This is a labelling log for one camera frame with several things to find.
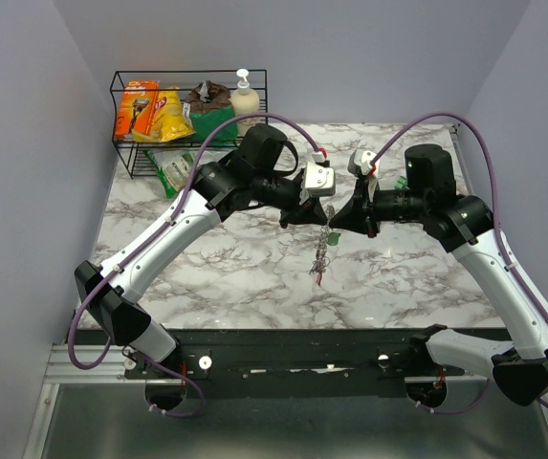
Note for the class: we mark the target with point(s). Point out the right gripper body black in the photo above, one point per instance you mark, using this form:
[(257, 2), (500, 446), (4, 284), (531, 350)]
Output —
[(393, 205)]

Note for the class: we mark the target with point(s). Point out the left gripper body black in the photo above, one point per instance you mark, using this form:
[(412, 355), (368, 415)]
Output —
[(282, 193)]

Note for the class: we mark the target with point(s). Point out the green key tag with key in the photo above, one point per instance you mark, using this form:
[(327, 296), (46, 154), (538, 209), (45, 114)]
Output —
[(333, 238)]

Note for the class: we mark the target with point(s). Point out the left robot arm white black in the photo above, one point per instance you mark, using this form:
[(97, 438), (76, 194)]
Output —
[(244, 179)]

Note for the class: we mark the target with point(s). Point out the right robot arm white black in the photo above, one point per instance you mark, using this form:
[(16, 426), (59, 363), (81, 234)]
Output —
[(463, 225)]

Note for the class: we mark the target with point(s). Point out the blue green small box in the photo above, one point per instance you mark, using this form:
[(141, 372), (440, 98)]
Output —
[(401, 183)]

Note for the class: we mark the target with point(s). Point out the beige soap pump bottle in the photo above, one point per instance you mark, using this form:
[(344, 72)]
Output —
[(244, 100)]

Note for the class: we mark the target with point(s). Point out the green white snack bag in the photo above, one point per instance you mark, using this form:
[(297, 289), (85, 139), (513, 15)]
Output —
[(172, 167)]

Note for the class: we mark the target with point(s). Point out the green and brown bag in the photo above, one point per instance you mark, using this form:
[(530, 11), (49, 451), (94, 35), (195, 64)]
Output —
[(206, 107)]

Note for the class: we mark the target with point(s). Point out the yellow chips bag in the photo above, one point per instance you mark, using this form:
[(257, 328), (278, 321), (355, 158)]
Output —
[(168, 122)]

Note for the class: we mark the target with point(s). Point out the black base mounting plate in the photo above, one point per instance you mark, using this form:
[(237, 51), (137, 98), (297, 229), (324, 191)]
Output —
[(392, 363)]

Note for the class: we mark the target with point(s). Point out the orange razor package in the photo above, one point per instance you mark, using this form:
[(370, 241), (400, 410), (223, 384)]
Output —
[(136, 110)]

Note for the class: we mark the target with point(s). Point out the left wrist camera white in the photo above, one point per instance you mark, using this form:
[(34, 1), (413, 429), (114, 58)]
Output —
[(318, 178)]

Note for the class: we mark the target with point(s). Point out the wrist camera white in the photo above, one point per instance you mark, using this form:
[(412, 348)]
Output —
[(362, 164), (318, 178)]

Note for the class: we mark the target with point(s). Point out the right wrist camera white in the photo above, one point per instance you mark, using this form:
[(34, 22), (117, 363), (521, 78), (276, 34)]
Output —
[(362, 164)]

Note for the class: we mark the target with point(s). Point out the black wire shelf rack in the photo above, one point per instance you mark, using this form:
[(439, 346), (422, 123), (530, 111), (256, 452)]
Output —
[(132, 152)]

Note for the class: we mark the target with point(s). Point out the aluminium rail frame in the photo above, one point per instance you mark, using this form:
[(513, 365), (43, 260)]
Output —
[(95, 364)]

